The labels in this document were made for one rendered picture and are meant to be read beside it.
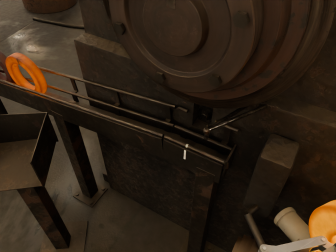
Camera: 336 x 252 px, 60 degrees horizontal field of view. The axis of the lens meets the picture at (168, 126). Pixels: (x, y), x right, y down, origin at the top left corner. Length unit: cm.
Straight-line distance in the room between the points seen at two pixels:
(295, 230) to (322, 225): 24
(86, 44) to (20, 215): 100
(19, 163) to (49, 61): 174
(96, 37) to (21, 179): 51
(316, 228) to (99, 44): 78
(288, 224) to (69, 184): 122
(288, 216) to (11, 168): 82
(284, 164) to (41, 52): 245
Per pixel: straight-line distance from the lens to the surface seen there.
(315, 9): 53
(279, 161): 74
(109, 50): 95
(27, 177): 100
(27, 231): 163
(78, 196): 163
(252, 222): 86
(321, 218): 53
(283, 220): 79
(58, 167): 179
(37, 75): 120
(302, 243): 49
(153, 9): 53
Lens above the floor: 134
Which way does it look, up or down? 45 degrees down
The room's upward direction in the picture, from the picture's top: straight up
